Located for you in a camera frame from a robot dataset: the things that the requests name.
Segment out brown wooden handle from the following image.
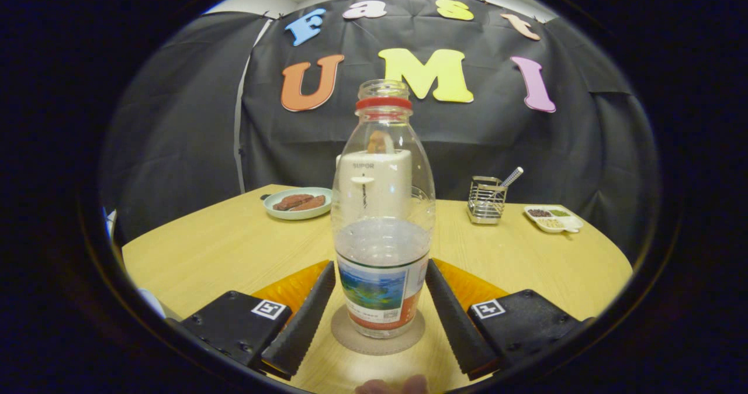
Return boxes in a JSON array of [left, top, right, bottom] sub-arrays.
[[367, 130, 395, 154]]

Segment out wooden table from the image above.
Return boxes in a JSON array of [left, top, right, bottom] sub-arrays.
[[122, 185, 633, 393]]

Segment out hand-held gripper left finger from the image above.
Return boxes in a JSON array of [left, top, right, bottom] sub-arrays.
[[181, 260, 337, 381]]

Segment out clear plastic juice bottle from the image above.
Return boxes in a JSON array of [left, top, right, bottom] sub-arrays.
[[331, 80, 436, 339]]

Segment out white utensil block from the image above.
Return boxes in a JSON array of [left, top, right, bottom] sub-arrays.
[[336, 131, 413, 219]]

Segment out white divided dish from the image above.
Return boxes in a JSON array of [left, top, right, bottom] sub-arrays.
[[524, 205, 584, 234]]

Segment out brown meat slice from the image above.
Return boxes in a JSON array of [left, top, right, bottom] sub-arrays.
[[273, 194, 315, 211], [289, 195, 326, 212]]

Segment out round brown coaster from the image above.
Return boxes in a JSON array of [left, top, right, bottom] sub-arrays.
[[331, 305, 426, 356]]

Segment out pale green plate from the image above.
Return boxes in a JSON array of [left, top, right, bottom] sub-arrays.
[[263, 187, 334, 221]]

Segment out metal wire holder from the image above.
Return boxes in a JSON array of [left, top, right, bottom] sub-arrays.
[[467, 175, 508, 225]]

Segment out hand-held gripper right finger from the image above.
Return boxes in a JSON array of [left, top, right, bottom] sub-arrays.
[[425, 258, 594, 381]]

